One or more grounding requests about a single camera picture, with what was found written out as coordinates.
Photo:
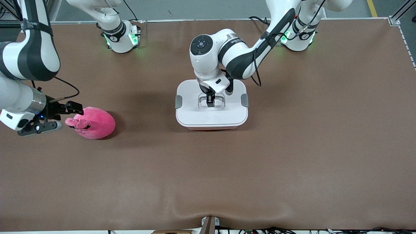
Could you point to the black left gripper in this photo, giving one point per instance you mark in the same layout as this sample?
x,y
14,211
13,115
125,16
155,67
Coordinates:
x,y
205,89

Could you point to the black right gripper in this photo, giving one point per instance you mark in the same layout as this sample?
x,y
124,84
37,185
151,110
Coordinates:
x,y
53,109

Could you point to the white box lid grey clips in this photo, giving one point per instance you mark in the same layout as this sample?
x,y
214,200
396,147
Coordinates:
x,y
211,115

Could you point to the pink plush toy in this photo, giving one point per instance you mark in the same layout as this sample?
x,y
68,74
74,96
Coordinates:
x,y
97,125

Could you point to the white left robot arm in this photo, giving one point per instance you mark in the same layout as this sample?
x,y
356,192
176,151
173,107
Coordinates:
x,y
208,65

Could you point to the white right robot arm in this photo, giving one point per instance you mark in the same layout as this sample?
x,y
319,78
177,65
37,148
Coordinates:
x,y
32,48

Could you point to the pink plastic box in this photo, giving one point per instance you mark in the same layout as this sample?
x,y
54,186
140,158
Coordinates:
x,y
211,128

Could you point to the brown table mat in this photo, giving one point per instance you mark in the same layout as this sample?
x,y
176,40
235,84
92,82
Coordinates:
x,y
208,178

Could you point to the silver table edge rail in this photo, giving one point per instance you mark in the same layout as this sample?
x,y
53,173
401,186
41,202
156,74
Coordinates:
x,y
195,20

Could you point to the aluminium frame profile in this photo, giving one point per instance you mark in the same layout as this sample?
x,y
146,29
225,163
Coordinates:
x,y
403,11
53,9

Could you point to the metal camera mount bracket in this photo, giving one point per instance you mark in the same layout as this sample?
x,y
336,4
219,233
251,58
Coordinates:
x,y
209,226

